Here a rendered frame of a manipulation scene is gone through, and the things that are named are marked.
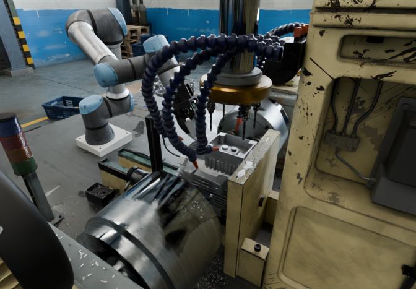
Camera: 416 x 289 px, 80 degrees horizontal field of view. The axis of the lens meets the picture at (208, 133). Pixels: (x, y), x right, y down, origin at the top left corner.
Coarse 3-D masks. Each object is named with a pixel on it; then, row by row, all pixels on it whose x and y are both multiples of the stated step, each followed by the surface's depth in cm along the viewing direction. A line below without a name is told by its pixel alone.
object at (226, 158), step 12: (216, 144) 75; (228, 144) 76; (240, 144) 75; (252, 144) 70; (204, 156) 71; (216, 156) 69; (228, 156) 66; (240, 156) 65; (216, 168) 71; (228, 168) 68
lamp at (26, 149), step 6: (6, 150) 72; (12, 150) 72; (18, 150) 73; (24, 150) 74; (30, 150) 78; (12, 156) 73; (18, 156) 74; (24, 156) 75; (30, 156) 77; (12, 162) 74; (18, 162) 74
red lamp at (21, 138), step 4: (20, 132) 73; (8, 136) 70; (12, 136) 71; (16, 136) 72; (20, 136) 73; (24, 136) 75; (0, 140) 71; (4, 140) 70; (8, 140) 71; (12, 140) 71; (16, 140) 72; (20, 140) 73; (24, 140) 74; (4, 144) 71; (8, 144) 71; (12, 144) 72; (16, 144) 72; (20, 144) 73; (24, 144) 74; (4, 148) 72; (8, 148) 72; (12, 148) 72; (16, 148) 72
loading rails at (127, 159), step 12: (120, 156) 108; (132, 156) 106; (144, 156) 104; (108, 168) 98; (120, 168) 98; (144, 168) 103; (168, 168) 98; (108, 180) 102; (120, 180) 97; (120, 192) 101
